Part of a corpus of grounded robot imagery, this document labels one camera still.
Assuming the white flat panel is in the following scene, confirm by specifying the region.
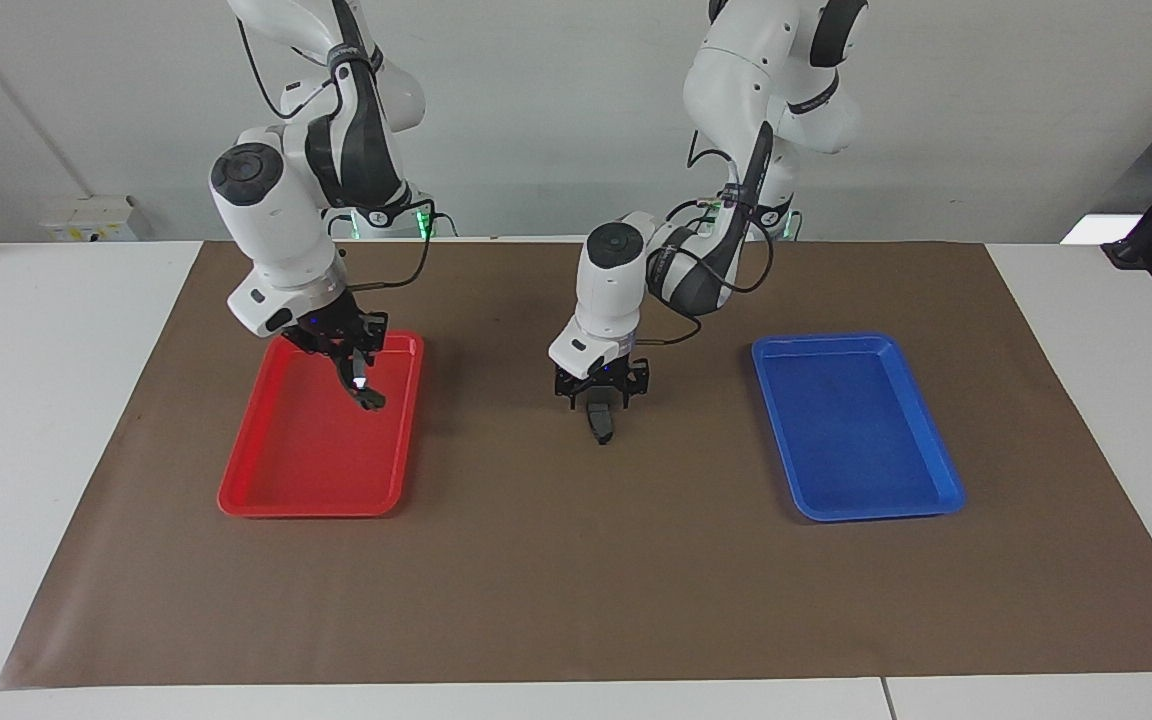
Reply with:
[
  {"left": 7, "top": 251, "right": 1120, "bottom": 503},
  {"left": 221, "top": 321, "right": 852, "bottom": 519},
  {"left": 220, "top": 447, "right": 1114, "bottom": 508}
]
[{"left": 1061, "top": 213, "right": 1142, "bottom": 246}]

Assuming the blue plastic tray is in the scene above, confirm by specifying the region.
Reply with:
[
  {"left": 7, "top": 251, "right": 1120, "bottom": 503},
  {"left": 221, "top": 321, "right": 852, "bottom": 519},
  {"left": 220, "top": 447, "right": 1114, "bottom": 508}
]
[{"left": 750, "top": 333, "right": 967, "bottom": 524}]

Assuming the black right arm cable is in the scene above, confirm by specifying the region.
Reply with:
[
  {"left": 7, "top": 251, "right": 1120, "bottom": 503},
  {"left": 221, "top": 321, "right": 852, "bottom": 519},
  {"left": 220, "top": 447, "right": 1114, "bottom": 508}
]
[{"left": 236, "top": 15, "right": 435, "bottom": 297}]

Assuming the red plastic tray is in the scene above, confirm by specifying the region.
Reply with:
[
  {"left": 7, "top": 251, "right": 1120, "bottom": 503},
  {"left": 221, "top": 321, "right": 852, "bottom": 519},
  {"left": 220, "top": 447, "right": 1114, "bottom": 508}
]
[{"left": 217, "top": 330, "right": 426, "bottom": 519}]

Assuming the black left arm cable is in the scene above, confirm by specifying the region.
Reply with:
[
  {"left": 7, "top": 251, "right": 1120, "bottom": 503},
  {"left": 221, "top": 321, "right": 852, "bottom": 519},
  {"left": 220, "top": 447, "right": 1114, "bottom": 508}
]
[{"left": 633, "top": 148, "right": 777, "bottom": 348}]

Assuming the brown table mat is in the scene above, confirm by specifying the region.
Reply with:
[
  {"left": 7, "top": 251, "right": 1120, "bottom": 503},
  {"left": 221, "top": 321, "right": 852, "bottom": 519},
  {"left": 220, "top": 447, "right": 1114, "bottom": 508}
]
[{"left": 0, "top": 240, "right": 1152, "bottom": 691}]

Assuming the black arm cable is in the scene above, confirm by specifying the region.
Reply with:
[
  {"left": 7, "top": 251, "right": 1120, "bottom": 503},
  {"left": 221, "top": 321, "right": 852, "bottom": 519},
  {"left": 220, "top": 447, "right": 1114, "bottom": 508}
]
[
  {"left": 633, "top": 148, "right": 777, "bottom": 348},
  {"left": 236, "top": 15, "right": 435, "bottom": 297}
]

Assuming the white yellow-labelled box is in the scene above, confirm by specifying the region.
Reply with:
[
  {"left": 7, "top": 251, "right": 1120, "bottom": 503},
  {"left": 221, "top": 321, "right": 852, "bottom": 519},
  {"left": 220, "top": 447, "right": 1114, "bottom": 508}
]
[{"left": 41, "top": 195, "right": 153, "bottom": 244}]

